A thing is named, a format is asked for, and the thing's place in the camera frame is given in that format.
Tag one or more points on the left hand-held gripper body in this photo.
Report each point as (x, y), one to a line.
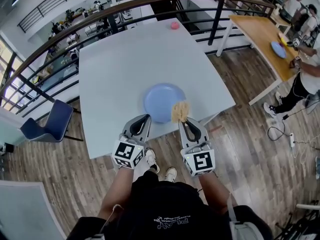
(123, 152)

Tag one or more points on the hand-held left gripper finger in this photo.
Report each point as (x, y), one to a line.
(126, 126)
(147, 131)

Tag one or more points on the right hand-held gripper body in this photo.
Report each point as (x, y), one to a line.
(202, 161)

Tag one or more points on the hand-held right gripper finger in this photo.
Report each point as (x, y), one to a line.
(182, 134)
(203, 134)

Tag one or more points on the beige sponge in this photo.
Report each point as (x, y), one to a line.
(180, 111)

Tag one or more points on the big blue plate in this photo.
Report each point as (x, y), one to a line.
(278, 49)
(160, 101)

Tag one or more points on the person's left forearm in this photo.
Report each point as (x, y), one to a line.
(117, 191)

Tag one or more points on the person's right forearm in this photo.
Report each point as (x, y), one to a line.
(213, 191)

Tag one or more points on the red floor tape strip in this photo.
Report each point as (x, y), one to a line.
(215, 128)

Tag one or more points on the person's left white shoe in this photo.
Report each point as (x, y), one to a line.
(151, 159)

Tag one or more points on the person's white shoe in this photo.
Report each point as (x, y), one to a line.
(171, 174)
(151, 159)

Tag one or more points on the person's right white shoe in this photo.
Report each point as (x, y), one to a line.
(171, 174)

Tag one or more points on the person's black shirt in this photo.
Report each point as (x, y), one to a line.
(170, 209)

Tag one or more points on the blue chair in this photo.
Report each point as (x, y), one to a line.
(52, 124)

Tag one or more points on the white power strip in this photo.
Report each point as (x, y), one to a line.
(292, 140)

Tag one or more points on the small pink ball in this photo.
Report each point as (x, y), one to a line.
(174, 25)

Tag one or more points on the wooden table with white legs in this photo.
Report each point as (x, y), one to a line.
(260, 36)

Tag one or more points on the small black box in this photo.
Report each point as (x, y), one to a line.
(8, 148)

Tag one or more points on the black equipment stand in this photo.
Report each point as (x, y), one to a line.
(300, 224)

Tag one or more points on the pale grey panel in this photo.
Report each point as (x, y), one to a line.
(22, 211)

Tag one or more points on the black railing with wooden handrail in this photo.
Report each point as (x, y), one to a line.
(140, 2)

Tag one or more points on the large window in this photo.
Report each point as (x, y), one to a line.
(10, 79)

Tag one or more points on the dark staircase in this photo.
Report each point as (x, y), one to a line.
(160, 1)

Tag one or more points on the small wooden side table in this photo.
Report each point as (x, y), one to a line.
(282, 21)

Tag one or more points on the white bottle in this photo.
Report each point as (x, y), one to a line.
(277, 9)

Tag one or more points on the plain black railing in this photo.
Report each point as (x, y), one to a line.
(50, 2)

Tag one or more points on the black pendant lamp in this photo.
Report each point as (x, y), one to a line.
(16, 0)

